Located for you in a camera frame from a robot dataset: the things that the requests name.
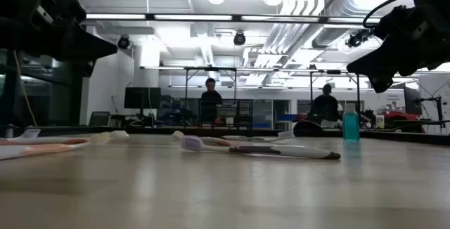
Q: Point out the black metal frame stand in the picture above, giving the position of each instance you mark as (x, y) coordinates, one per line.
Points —
(211, 69)
(334, 71)

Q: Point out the long ceiling light bar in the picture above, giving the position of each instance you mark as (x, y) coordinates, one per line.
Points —
(149, 17)

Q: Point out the orange toothbrush yellow bristles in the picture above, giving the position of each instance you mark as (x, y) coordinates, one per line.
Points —
(42, 149)

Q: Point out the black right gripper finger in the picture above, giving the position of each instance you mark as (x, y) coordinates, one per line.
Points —
(381, 84)
(383, 62)

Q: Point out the grey office chair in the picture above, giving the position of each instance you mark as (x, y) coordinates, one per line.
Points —
(99, 118)

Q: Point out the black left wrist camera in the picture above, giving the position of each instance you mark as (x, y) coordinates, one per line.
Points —
(68, 9)

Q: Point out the red bag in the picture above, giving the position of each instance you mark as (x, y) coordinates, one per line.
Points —
(404, 116)

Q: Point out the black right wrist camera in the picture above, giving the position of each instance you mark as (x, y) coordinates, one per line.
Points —
(393, 23)

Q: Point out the purple and white toothbrush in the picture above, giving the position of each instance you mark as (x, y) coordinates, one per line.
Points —
(281, 150)
(286, 135)
(31, 133)

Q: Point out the white plastic container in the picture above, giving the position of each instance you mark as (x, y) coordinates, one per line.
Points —
(379, 121)

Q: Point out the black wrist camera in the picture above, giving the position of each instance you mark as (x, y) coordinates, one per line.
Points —
(68, 9)
(393, 23)

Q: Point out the black aluminium table frame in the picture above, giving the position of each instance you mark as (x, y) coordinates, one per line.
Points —
(105, 129)

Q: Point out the blue storage bin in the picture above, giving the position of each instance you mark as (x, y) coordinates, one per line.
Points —
(287, 117)

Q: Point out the person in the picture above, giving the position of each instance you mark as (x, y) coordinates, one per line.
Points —
(211, 102)
(325, 107)

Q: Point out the teal mouthwash bottle white cap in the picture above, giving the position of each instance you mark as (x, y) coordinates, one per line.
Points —
(350, 125)

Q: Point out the black ceiling camera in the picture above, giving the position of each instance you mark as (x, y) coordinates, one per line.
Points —
(358, 38)

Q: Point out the black computer monitor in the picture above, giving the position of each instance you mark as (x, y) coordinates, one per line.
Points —
(142, 98)
(412, 100)

